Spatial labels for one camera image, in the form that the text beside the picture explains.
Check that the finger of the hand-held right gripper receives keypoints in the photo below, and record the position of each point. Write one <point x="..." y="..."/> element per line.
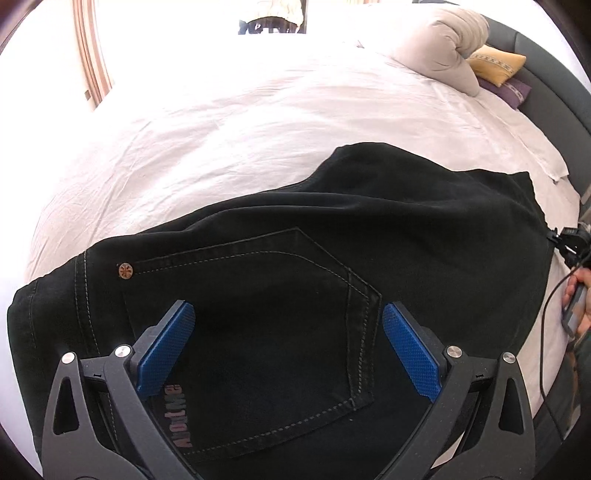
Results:
<point x="556" y="239"/>

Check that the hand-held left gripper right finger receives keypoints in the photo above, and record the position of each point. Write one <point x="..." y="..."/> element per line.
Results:
<point x="412" y="355"/>

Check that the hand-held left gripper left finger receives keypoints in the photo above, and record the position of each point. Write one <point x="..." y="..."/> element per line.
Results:
<point x="162" y="348"/>

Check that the black pants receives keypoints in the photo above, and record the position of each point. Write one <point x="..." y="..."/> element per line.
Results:
<point x="295" y="258"/>

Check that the person's right hand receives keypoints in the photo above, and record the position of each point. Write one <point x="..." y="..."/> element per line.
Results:
<point x="582" y="281"/>

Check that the white folded sheet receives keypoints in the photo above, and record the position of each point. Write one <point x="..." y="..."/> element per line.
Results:
<point x="531" y="138"/>

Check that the purple pillow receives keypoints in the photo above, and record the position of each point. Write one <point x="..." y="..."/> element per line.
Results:
<point x="508" y="92"/>

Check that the grey padded headboard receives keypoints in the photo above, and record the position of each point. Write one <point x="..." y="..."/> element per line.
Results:
<point x="549" y="78"/>

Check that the yellow patterned pillow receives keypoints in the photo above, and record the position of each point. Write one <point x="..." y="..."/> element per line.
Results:
<point x="498" y="64"/>

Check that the bed with white sheet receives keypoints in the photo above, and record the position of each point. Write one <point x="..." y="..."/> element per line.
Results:
<point x="221" y="138"/>

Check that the rolled beige duvet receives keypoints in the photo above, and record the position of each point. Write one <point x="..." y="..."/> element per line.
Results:
<point x="438" y="46"/>

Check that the beige curtain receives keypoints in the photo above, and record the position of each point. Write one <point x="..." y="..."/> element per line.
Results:
<point x="92" y="50"/>

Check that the beige puffer jacket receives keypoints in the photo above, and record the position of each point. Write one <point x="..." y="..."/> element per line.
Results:
<point x="272" y="16"/>

